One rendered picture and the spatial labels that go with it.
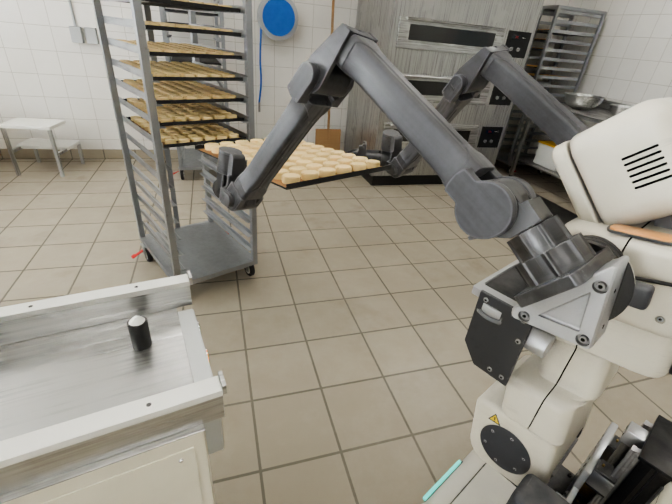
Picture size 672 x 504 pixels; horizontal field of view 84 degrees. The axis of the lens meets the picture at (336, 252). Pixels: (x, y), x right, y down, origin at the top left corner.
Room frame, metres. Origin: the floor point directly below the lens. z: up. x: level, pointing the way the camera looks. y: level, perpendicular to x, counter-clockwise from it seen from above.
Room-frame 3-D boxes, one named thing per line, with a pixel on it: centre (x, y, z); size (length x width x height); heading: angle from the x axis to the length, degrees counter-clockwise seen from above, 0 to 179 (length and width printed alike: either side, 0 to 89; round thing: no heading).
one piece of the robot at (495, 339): (0.61, -0.40, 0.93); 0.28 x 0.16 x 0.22; 133
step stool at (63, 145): (3.37, 2.80, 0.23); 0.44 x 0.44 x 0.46; 11
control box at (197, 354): (0.49, 0.24, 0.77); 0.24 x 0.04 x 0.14; 30
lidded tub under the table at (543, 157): (4.46, -2.51, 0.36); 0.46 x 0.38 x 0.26; 108
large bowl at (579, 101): (4.45, -2.49, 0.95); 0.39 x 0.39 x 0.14
